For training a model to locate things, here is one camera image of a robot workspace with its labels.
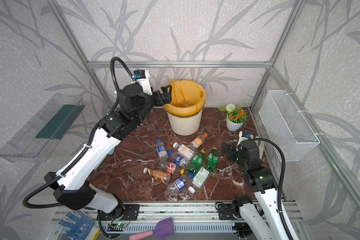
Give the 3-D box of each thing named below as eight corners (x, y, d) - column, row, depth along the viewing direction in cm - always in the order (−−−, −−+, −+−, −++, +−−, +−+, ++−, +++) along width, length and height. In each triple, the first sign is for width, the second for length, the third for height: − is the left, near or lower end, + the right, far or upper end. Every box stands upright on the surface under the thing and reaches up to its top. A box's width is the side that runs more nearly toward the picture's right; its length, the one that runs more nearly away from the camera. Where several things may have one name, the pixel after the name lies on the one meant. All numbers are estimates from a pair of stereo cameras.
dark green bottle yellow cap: (207, 172, 89) (208, 169, 85) (205, 149, 99) (206, 145, 95) (218, 172, 89) (220, 169, 85) (216, 149, 99) (217, 145, 95)
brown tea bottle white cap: (142, 175, 88) (140, 172, 83) (146, 168, 91) (144, 164, 86) (168, 185, 84) (166, 181, 80) (171, 177, 87) (170, 173, 82)
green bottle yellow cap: (186, 170, 87) (186, 168, 84) (200, 150, 96) (200, 148, 93) (194, 176, 85) (194, 174, 82) (207, 155, 94) (208, 152, 91)
